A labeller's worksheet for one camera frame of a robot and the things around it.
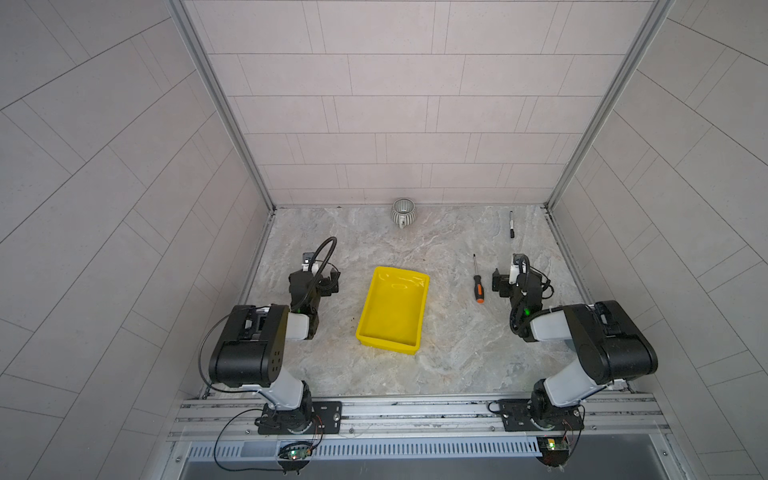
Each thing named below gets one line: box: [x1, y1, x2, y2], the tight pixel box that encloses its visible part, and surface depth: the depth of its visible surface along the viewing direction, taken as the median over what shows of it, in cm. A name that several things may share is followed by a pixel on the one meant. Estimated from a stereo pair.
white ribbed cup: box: [392, 197, 416, 229], surface depth 110 cm
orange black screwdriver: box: [473, 253, 485, 304], surface depth 93 cm
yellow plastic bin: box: [356, 266, 430, 355], surface depth 87 cm
